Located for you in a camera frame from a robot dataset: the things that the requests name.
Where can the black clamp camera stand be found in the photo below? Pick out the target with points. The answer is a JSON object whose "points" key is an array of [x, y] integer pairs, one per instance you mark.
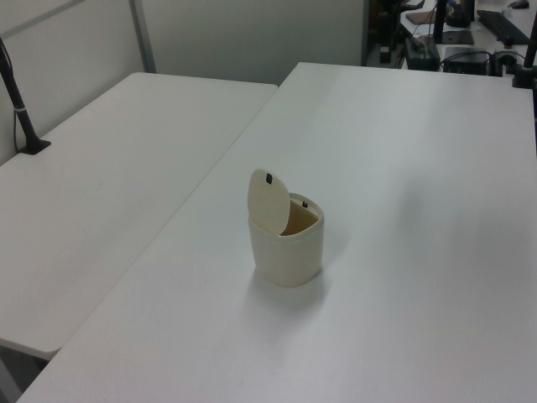
{"points": [[525, 69]]}

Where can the beige small trash bin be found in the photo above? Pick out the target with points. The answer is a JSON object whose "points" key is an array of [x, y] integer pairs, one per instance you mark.
{"points": [[289, 258]]}

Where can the beige trash bin lid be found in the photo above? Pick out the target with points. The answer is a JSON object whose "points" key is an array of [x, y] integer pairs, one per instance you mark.
{"points": [[267, 201]]}

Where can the black computer mouse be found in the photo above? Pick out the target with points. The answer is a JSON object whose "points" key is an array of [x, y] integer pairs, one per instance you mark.
{"points": [[519, 3]]}

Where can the brown flat tablet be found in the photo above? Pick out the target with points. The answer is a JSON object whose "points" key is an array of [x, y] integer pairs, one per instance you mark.
{"points": [[420, 17]]}

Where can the black electronics box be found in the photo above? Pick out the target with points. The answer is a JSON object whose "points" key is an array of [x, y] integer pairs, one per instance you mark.
{"points": [[465, 59]]}

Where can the black camera stand pole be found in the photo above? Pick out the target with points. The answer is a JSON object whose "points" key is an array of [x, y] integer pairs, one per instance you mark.
{"points": [[22, 115]]}

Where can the black monitor stand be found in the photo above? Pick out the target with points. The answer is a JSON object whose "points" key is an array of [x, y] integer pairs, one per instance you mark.
{"points": [[439, 25]]}

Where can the grey metal partition post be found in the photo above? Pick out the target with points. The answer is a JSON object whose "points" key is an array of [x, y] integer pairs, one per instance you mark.
{"points": [[143, 35]]}

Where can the black keyboard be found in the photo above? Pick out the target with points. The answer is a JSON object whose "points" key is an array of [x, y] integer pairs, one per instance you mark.
{"points": [[502, 26]]}

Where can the white small device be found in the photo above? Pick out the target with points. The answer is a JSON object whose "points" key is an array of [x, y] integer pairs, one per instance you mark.
{"points": [[505, 56]]}

